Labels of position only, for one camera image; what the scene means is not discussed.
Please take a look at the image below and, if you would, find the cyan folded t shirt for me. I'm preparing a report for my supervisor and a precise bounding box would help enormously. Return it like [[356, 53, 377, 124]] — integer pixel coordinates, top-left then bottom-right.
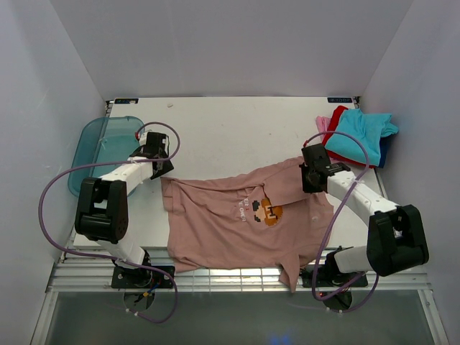
[[323, 106, 399, 167]]

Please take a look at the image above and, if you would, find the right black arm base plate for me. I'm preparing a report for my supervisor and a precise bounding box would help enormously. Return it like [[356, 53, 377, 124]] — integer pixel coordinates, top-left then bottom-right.
[[300, 264, 368, 288]]

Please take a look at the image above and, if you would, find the dark blue folded t shirt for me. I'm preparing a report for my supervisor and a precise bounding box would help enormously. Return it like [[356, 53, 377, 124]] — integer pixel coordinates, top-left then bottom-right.
[[377, 135, 392, 168]]

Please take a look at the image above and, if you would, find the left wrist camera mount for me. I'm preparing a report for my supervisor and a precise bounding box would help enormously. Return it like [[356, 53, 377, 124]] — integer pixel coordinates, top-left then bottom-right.
[[134, 132, 149, 146]]

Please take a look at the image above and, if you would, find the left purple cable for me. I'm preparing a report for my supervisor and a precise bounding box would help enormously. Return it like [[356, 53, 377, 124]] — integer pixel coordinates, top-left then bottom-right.
[[37, 121, 181, 324]]

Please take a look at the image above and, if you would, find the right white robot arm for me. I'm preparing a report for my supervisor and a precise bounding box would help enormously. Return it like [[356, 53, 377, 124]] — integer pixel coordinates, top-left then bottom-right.
[[300, 144, 429, 286]]

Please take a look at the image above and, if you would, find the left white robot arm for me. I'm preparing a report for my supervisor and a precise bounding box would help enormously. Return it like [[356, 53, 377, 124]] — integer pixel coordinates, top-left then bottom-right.
[[75, 132, 174, 288]]

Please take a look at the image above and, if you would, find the teal plastic tray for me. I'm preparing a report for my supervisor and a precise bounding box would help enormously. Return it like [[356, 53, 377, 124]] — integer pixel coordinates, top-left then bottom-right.
[[67, 115, 146, 198]]

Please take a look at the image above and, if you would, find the red folded t shirt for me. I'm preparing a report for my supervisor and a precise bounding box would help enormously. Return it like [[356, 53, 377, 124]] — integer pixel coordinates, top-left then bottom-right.
[[322, 106, 381, 167]]

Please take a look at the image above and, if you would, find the light pink folded t shirt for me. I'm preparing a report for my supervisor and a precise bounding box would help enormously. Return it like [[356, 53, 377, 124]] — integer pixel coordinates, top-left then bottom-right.
[[316, 116, 331, 139]]

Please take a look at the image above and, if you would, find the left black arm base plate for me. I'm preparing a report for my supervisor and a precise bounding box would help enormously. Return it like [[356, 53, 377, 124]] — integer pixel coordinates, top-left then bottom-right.
[[111, 266, 173, 290]]

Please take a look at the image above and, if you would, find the aluminium rail frame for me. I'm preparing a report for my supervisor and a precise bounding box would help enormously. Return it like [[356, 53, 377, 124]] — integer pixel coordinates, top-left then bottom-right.
[[32, 255, 449, 344]]

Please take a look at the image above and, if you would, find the dusty pink t shirt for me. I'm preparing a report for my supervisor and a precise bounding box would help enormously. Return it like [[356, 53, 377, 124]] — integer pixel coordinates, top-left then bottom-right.
[[161, 157, 334, 292]]

